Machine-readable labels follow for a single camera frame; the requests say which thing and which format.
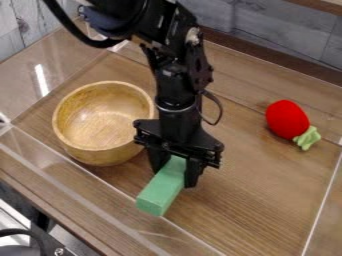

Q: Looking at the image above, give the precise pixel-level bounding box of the red plush strawberry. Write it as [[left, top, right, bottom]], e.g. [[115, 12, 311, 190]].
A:
[[266, 100, 322, 151]]

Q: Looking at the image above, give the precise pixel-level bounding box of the black metal table bracket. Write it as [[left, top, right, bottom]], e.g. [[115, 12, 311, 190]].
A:
[[29, 220, 76, 256]]

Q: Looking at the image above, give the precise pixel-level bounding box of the brown wooden bowl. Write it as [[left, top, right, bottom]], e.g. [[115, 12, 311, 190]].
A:
[[52, 81, 155, 166]]

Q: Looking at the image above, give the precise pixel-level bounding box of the black cable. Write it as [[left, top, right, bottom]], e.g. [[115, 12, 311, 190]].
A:
[[197, 89, 224, 127]]

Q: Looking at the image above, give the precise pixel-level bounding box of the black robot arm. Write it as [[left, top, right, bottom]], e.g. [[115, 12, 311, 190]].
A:
[[42, 0, 224, 188]]

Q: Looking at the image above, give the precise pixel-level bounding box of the green foam stick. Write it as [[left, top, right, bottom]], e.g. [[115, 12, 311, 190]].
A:
[[136, 156, 185, 216]]

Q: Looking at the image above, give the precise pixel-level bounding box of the clear acrylic tray wall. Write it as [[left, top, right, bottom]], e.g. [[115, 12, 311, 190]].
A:
[[0, 113, 224, 256]]

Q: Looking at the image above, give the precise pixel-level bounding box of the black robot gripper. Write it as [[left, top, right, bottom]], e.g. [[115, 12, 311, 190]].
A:
[[132, 103, 224, 188]]

